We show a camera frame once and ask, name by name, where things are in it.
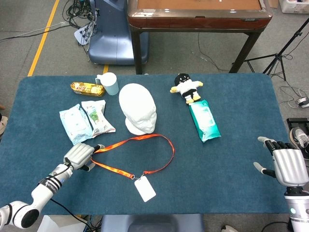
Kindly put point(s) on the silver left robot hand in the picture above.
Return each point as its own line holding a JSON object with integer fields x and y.
{"x": 78, "y": 154}

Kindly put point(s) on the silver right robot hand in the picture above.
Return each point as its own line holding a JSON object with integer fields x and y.
{"x": 289, "y": 164}

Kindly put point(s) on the white ID card holder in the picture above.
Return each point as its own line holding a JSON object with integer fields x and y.
{"x": 144, "y": 189}

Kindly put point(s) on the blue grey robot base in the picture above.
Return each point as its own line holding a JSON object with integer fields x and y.
{"x": 113, "y": 36}

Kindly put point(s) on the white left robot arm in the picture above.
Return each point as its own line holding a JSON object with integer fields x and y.
{"x": 46, "y": 191}

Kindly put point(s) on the white foam mannequin head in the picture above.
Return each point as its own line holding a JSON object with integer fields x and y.
{"x": 137, "y": 106}

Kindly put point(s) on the grey sneaker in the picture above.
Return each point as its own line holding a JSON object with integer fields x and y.
{"x": 300, "y": 140}

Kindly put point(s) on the light blue wet wipes pack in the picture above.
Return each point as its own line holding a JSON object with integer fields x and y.
{"x": 74, "y": 123}

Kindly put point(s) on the white snack bag red seal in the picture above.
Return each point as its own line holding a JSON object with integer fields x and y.
{"x": 97, "y": 118}

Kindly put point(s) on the black floor pedal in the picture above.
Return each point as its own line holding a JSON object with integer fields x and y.
{"x": 298, "y": 122}

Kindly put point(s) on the gold biscuit packet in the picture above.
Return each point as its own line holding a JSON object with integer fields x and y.
{"x": 87, "y": 88}

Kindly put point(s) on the blue carpet table cover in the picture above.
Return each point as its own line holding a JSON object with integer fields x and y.
{"x": 217, "y": 169}

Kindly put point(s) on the white box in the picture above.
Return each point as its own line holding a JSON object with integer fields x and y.
{"x": 53, "y": 224}

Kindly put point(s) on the pale blue mug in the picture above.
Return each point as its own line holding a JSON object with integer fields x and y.
{"x": 111, "y": 84}

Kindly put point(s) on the beige sandal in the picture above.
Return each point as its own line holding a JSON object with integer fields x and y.
{"x": 3, "y": 124}

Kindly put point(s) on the green wet wipes pack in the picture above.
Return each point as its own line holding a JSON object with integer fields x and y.
{"x": 205, "y": 120}

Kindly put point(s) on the blue grey robot torso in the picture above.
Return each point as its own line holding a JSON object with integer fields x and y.
{"x": 154, "y": 223}

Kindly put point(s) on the black tripod stand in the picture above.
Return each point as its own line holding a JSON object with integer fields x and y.
{"x": 277, "y": 56}

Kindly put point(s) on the white power strip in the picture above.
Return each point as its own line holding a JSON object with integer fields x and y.
{"x": 83, "y": 33}

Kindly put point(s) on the black and white plush toy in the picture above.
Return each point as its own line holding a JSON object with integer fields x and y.
{"x": 186, "y": 88}

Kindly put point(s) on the white basket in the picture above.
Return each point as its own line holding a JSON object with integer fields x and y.
{"x": 294, "y": 7}

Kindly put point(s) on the cardboard box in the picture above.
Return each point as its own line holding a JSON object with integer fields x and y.
{"x": 272, "y": 3}

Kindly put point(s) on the brown mahjong table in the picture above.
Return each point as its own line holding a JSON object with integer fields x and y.
{"x": 198, "y": 23}

